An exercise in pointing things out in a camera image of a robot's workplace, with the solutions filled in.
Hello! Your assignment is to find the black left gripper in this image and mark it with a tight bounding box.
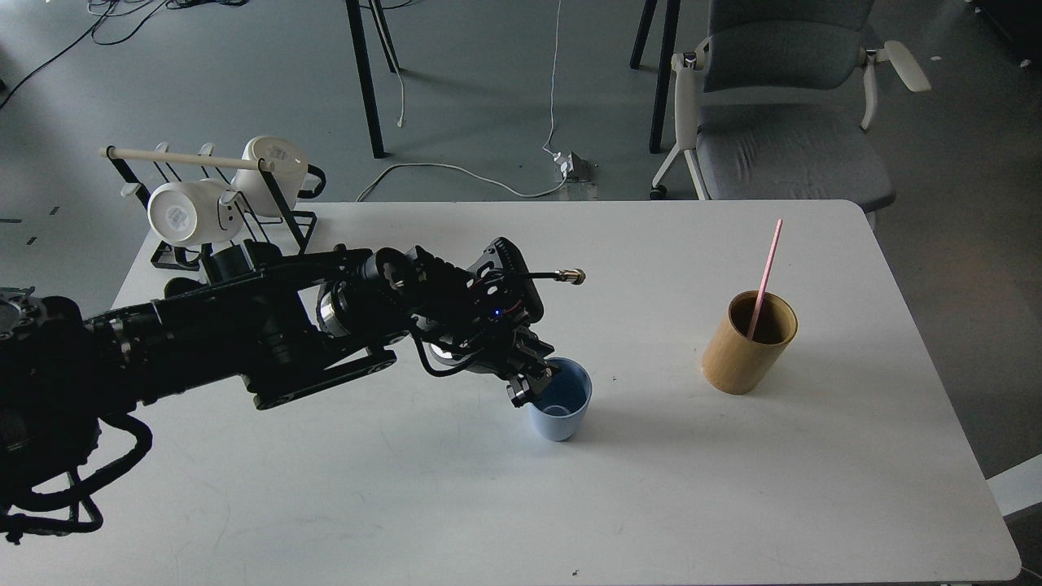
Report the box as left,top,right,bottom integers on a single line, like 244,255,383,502
383,238,562,408

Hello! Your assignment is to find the pink chopstick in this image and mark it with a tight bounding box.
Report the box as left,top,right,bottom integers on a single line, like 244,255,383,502
746,218,784,340

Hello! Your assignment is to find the black table leg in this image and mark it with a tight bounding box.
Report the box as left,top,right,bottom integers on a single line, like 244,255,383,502
344,1,401,160
628,1,681,155

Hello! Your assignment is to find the bamboo cylinder holder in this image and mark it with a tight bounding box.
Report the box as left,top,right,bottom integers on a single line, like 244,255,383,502
701,291,798,396

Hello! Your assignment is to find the white mug rear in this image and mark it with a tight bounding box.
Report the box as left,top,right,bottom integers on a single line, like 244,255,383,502
231,136,326,218

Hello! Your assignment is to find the grey office chair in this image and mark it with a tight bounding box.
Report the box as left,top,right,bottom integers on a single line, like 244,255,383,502
649,1,931,215

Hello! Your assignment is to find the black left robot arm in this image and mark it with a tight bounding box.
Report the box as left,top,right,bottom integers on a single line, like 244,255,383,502
1,238,585,544

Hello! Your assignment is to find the blue plastic cup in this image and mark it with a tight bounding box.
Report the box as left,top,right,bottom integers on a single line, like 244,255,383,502
526,357,593,442

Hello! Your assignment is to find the black table leg left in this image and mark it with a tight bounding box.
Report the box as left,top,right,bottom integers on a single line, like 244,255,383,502
344,1,401,160

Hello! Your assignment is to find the white mug front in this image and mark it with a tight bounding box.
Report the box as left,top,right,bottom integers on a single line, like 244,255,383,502
147,178,244,247

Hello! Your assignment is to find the white power adapter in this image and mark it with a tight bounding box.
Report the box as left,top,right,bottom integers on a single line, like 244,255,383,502
554,150,594,184

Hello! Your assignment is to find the white mug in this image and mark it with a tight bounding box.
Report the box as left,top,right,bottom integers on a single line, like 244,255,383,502
147,178,244,247
231,136,326,218

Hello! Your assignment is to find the black wire cup rack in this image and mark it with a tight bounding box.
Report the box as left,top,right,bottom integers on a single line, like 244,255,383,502
99,143,317,271

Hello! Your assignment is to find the black table leg right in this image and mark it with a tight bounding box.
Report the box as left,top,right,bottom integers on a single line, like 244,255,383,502
628,1,681,155

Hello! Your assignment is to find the white floor cable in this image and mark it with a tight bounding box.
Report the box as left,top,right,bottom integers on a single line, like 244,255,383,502
357,0,571,202

